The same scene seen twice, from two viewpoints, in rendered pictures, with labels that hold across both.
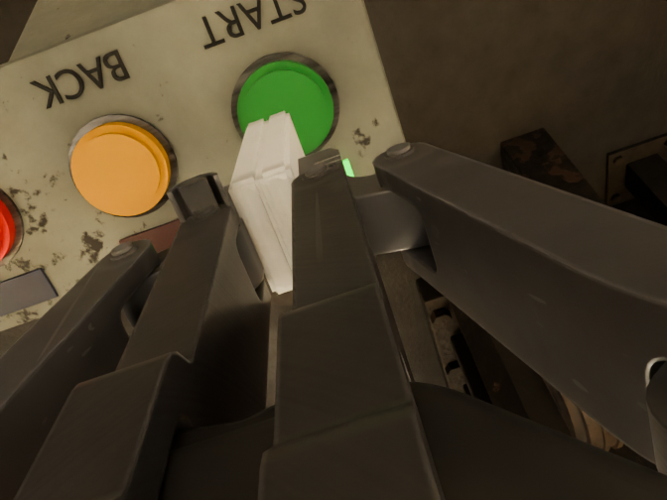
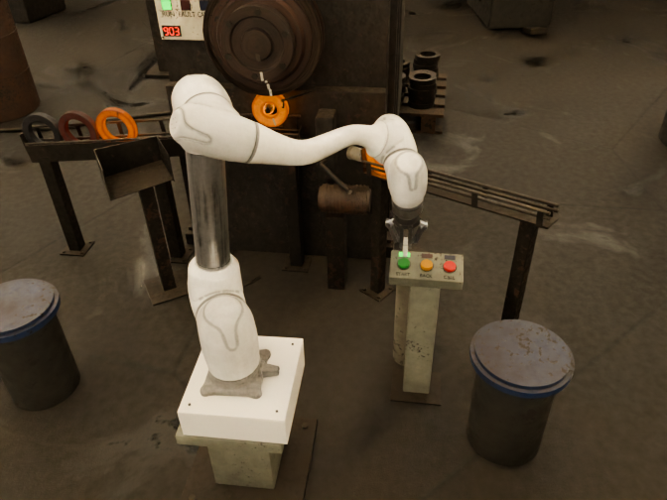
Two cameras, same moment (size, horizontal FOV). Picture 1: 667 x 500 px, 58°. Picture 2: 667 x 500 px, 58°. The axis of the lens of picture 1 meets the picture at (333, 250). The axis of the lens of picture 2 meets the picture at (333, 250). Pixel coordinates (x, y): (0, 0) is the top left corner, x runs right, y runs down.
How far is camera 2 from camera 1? 177 cm
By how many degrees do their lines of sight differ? 15
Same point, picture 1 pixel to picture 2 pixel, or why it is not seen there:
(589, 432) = (366, 192)
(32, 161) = (437, 270)
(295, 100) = (402, 263)
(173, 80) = (415, 271)
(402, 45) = (366, 326)
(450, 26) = (349, 325)
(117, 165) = (426, 264)
